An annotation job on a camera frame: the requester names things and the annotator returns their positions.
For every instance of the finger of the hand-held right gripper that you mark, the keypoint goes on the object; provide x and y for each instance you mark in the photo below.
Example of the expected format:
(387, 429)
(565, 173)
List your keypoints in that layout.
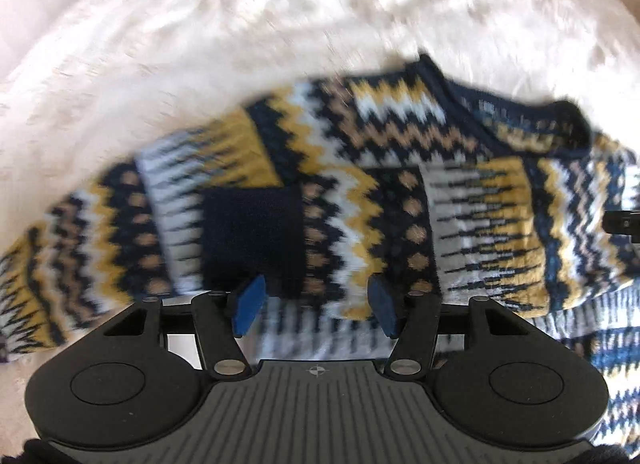
(622, 225)

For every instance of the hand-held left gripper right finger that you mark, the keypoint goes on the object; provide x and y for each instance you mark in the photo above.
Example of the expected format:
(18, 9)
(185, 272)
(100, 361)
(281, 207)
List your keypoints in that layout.
(382, 305)

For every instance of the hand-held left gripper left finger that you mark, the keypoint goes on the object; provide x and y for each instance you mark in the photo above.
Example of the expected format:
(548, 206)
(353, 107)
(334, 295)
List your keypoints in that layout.
(249, 305)

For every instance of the navy yellow patterned knit sweater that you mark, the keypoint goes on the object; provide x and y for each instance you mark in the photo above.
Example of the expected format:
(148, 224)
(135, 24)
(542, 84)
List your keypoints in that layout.
(380, 134)

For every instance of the white embroidered bedspread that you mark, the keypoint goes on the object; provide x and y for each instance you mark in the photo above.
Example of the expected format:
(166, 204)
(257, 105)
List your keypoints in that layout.
(250, 19)

